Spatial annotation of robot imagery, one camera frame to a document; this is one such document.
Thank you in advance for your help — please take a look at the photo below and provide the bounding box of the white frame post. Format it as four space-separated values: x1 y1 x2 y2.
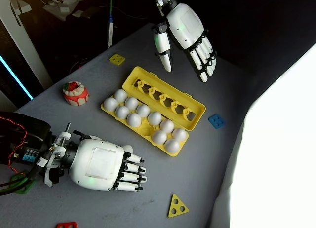
0 0 54 90

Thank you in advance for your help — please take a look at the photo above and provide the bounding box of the red holed block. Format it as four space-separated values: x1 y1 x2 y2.
55 221 78 228

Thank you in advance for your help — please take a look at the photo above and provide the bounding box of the red white strawberry toy cake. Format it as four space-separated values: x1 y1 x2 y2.
62 80 90 107

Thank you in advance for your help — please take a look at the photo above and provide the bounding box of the white clutter pile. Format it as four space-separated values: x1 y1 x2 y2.
39 0 86 19

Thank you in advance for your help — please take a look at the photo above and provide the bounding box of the blue square holed block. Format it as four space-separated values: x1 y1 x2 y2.
208 114 226 130

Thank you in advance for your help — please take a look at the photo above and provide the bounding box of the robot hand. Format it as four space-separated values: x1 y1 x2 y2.
68 130 148 193
152 2 218 83

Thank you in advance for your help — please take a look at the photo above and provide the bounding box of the yellow triangle holed block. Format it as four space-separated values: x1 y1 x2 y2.
167 193 190 219

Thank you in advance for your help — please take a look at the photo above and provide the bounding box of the green cable with white plug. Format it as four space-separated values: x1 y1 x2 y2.
107 0 115 49

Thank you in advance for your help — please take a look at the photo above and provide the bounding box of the yellow egg carton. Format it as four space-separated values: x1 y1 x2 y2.
100 66 207 157

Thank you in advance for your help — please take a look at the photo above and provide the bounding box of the cyan light strip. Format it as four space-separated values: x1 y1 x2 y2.
0 54 34 101

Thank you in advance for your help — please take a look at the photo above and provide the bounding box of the grey table cloth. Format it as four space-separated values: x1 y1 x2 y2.
0 22 260 228

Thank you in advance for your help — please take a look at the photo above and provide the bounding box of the thin dark cable loop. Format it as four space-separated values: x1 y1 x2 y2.
68 57 92 75

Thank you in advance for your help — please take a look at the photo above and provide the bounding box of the yellow square holed block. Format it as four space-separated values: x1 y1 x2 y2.
109 53 126 66

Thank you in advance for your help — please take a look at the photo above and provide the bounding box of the green pentagon holed block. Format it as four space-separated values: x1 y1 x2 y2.
9 172 37 195

